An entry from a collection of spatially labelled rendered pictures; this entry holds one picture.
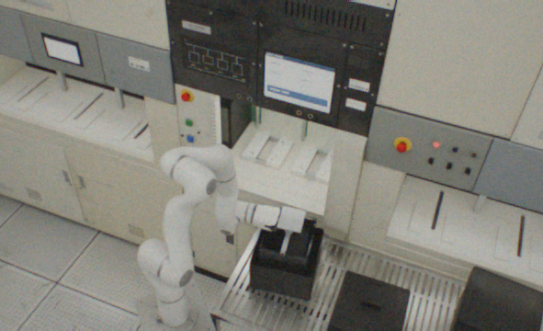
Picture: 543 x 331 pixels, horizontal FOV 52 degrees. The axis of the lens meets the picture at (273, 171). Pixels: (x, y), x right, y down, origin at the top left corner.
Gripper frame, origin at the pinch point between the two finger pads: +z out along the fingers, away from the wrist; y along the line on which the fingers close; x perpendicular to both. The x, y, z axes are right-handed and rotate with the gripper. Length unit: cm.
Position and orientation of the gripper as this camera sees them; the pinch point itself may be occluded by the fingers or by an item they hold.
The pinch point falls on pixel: (289, 222)
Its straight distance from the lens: 230.7
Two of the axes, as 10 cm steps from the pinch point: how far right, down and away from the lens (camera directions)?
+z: 9.7, 2.0, -1.4
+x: 0.4, -7.2, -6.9
